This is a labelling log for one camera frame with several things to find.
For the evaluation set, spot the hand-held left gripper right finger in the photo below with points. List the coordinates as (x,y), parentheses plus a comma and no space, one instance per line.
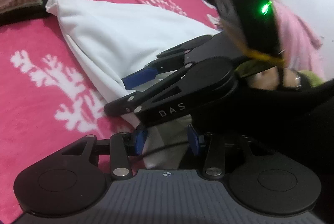
(194,140)

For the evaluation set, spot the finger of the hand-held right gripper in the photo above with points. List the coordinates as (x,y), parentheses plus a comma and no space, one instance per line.
(146,94)
(139,79)

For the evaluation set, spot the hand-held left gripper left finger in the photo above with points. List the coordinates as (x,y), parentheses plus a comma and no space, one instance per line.
(141,141)

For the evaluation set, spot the white sweatshirt orange print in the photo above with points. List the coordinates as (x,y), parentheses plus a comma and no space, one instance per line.
(117,31)

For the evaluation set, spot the person's right hand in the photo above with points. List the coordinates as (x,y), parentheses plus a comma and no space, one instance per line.
(266,80)

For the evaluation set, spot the pink quilt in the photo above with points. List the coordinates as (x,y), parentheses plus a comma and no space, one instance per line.
(297,36)

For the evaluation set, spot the green fuzzy cushion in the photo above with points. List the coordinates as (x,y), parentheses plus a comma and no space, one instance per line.
(311,79)

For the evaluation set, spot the pink floral blanket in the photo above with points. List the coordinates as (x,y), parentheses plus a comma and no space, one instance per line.
(31,36)

